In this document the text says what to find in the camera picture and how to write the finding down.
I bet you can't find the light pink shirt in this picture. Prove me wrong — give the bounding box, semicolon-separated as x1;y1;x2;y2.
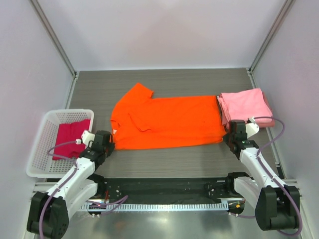
216;87;273;126

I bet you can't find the salmon pink shirt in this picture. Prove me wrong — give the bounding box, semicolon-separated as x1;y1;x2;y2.
216;91;276;129

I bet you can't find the orange t shirt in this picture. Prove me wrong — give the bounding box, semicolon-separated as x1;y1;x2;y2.
110;83;226;150

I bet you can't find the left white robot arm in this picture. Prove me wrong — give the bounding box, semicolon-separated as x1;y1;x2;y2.
26;130;115;239

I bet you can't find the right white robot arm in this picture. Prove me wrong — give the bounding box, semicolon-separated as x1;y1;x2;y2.
223;118;303;236

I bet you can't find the magenta t shirt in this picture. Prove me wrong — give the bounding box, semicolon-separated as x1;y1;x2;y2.
53;119;90;158

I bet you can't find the white plastic basket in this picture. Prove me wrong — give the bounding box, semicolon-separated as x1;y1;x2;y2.
26;109;94;178

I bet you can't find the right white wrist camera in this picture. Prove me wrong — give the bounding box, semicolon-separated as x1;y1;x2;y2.
245;117;260;138

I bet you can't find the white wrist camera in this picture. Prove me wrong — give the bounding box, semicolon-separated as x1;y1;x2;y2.
245;117;260;138
75;130;95;146

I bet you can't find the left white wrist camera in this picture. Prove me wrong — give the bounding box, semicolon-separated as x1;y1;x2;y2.
75;130;95;146

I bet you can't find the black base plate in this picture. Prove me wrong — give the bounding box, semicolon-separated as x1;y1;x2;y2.
93;177;242;205

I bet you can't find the slotted cable duct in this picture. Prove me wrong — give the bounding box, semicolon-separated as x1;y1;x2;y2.
78;202;229;214

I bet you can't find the right aluminium frame post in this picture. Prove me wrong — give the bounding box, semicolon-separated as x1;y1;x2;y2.
247;0;296;75

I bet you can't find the aluminium frame post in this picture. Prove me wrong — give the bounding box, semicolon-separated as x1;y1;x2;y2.
31;0;78;78
247;0;296;75

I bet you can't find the left aluminium frame post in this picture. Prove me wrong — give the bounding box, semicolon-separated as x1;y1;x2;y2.
31;0;78;78

